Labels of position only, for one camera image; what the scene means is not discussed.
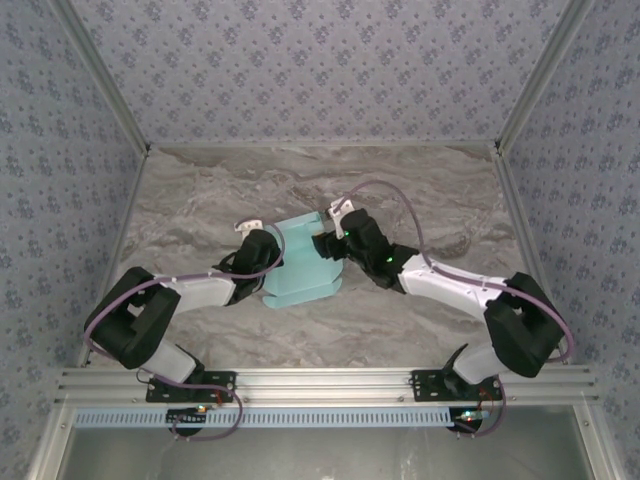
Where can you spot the light blue paper box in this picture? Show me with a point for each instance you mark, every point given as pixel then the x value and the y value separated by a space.
pixel 305 280

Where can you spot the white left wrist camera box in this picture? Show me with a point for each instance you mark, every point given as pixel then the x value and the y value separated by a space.
pixel 249 225

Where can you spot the small black electronics board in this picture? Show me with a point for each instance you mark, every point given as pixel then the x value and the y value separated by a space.
pixel 186 417
pixel 467 416

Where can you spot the aluminium mounting beam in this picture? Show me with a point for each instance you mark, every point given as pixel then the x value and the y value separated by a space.
pixel 320 385

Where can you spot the aluminium lower frame bar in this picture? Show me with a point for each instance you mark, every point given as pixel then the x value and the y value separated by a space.
pixel 598 445
pixel 50 445

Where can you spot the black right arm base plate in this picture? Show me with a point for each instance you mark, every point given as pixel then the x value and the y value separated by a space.
pixel 427 387

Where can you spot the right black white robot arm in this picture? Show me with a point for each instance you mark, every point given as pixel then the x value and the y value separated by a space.
pixel 520 330

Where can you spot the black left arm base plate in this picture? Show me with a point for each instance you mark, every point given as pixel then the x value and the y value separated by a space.
pixel 160 392

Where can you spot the aluminium table side rail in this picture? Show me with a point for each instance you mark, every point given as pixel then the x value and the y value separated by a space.
pixel 520 210
pixel 128 210

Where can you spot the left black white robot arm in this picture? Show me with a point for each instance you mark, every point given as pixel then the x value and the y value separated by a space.
pixel 130 325

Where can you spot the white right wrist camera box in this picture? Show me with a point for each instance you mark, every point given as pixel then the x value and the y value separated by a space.
pixel 340 206

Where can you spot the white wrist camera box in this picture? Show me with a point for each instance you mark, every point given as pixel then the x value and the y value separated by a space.
pixel 249 225
pixel 340 206

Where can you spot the grey metal sheet panel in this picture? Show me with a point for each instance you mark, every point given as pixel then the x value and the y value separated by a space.
pixel 320 455

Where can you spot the aluminium frame post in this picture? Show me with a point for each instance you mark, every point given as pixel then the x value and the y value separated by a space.
pixel 106 75
pixel 540 75

